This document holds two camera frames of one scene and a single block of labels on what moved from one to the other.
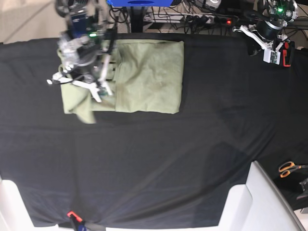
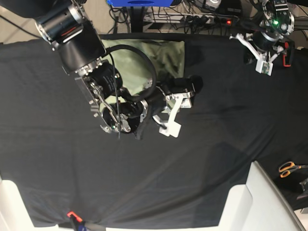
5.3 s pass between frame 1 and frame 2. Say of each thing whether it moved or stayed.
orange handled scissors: stayed
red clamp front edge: stayed
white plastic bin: stayed
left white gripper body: moved
